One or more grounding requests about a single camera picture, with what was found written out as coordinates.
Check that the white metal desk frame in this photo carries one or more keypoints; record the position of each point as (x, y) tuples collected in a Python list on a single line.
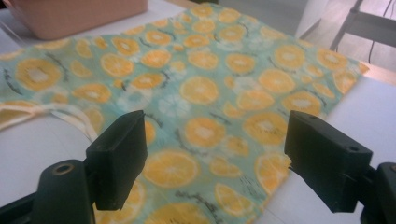
[(370, 28)]

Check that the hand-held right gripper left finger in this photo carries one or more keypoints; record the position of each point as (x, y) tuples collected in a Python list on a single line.
[(118, 161)]

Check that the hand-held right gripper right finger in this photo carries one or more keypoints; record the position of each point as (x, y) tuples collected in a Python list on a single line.
[(327, 165)]

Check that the pink plastic basket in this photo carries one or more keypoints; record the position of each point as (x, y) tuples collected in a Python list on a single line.
[(77, 17)]

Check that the orange slice print cloth bag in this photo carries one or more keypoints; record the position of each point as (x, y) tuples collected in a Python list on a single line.
[(202, 90)]

